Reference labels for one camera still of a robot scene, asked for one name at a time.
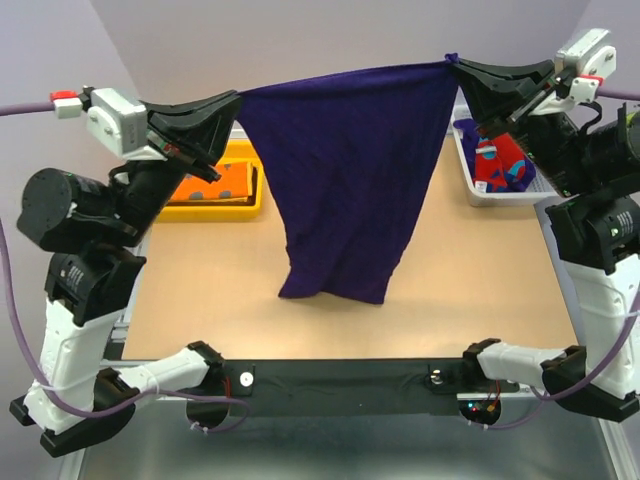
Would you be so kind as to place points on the white plastic basket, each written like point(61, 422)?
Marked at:
point(537, 191)

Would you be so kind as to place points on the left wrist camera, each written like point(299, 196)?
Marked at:
point(117, 121)

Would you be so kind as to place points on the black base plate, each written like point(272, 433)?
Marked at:
point(339, 388)

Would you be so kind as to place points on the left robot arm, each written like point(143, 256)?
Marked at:
point(90, 229)

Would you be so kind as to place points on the purple towel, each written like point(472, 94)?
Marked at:
point(349, 158)
point(470, 139)

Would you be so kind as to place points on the yellow plastic tray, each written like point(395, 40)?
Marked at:
point(193, 212)

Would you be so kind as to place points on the brown towel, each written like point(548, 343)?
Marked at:
point(253, 183)

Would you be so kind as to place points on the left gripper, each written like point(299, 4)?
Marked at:
point(209, 116)

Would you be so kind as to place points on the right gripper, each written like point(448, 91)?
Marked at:
point(501, 105)

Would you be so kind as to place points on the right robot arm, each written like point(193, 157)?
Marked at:
point(594, 168)

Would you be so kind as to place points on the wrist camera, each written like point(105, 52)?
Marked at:
point(580, 68)
point(117, 121)

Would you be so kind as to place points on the orange towel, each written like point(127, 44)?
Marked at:
point(234, 184)

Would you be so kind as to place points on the aluminium frame rail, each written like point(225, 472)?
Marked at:
point(155, 388)

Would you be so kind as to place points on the red blue towel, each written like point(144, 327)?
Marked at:
point(499, 166)

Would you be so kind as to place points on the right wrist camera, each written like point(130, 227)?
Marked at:
point(580, 68)

